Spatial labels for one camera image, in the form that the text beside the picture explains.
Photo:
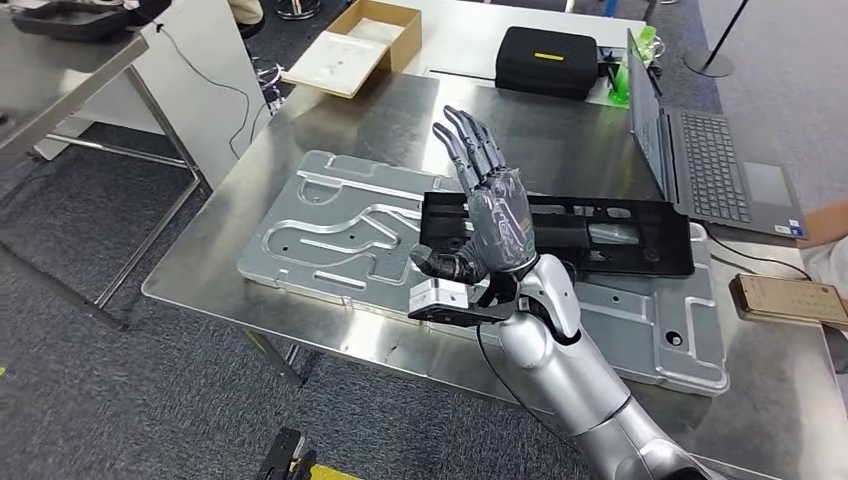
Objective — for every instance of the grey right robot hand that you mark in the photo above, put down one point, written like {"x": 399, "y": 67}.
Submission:
{"x": 500, "y": 225}

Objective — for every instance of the long black plastic part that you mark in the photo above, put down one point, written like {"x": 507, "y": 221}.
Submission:
{"x": 440, "y": 222}

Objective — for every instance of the person's right forearm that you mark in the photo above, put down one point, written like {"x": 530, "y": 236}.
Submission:
{"x": 828, "y": 225}

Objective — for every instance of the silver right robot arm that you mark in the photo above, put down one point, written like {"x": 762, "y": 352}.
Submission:
{"x": 570, "y": 378}

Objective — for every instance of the stainless steel workbench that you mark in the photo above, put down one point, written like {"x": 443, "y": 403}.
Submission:
{"x": 371, "y": 112}

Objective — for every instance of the black case yellow label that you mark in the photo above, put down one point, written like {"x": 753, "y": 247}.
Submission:
{"x": 543, "y": 76}

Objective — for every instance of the large stamped metal panel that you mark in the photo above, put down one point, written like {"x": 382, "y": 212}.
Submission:
{"x": 318, "y": 218}

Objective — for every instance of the green plastic bottle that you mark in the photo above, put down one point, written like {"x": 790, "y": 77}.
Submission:
{"x": 623, "y": 86}

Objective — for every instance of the white table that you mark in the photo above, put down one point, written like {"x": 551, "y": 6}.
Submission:
{"x": 464, "y": 33}

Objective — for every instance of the brown cardboard box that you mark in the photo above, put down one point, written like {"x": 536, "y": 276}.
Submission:
{"x": 404, "y": 40}

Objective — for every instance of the dark grey laptop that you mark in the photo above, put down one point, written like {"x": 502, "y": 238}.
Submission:
{"x": 715, "y": 172}

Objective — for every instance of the white foam sheet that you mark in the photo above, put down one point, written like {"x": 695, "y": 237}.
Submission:
{"x": 334, "y": 63}

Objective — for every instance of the black pole grey base stanchion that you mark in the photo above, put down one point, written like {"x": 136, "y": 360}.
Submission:
{"x": 709, "y": 65}

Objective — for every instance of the chrome round base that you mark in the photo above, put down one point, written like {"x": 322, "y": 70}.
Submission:
{"x": 298, "y": 10}

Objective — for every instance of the brown smartphone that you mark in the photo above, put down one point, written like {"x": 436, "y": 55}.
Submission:
{"x": 788, "y": 301}

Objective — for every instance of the white cabinet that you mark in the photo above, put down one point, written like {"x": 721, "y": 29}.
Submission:
{"x": 199, "y": 99}

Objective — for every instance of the person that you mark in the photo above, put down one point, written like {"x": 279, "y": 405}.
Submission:
{"x": 831, "y": 265}
{"x": 246, "y": 10}

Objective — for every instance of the steel side table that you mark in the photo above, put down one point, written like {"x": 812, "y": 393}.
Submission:
{"x": 53, "y": 86}

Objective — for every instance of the black plastic tray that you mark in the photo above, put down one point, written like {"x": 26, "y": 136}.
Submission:
{"x": 73, "y": 20}

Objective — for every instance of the black right wrist camera bracket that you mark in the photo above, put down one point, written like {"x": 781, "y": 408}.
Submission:
{"x": 490, "y": 311}

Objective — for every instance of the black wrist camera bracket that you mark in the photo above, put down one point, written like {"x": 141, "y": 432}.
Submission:
{"x": 281, "y": 457}
{"x": 490, "y": 311}

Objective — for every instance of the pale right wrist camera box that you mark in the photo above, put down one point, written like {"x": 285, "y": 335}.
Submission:
{"x": 437, "y": 297}

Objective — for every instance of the black left wrist camera bracket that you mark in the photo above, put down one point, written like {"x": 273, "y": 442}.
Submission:
{"x": 281, "y": 457}

